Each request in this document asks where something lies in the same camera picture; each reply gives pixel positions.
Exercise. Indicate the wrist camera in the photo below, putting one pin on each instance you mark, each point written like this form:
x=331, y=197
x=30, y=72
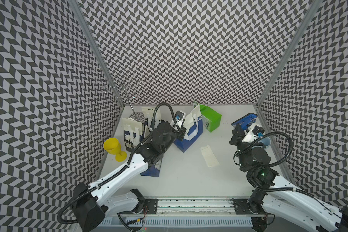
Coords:
x=179, y=120
x=255, y=131

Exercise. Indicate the metal wire mug tree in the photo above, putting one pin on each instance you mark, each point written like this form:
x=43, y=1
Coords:
x=127, y=88

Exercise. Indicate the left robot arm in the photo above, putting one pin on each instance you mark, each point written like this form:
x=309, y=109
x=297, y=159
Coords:
x=91, y=203

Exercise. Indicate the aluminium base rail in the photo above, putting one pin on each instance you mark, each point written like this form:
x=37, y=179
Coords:
x=171, y=212

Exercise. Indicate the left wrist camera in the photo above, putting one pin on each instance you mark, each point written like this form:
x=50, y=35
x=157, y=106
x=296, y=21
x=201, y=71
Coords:
x=179, y=120

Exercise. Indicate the light blue mug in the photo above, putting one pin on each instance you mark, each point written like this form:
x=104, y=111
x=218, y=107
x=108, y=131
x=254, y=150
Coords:
x=266, y=141

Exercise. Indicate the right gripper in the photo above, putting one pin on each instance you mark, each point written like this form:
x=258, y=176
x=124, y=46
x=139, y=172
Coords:
x=239, y=137

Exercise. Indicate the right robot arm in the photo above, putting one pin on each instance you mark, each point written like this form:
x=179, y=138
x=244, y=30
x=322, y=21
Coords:
x=273, y=193

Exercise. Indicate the yellow plastic cup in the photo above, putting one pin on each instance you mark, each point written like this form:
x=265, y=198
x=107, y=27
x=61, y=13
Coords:
x=113, y=147

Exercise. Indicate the blue black stapler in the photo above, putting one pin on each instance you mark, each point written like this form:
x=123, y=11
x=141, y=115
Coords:
x=245, y=121

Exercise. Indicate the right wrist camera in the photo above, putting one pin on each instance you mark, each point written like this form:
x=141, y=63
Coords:
x=255, y=131

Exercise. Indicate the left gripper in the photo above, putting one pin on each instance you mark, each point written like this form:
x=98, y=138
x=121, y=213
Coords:
x=181, y=132

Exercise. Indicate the green white bag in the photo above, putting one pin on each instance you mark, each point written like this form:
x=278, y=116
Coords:
x=211, y=118

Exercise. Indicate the cream receipt pile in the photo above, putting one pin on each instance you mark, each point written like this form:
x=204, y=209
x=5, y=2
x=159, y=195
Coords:
x=209, y=156

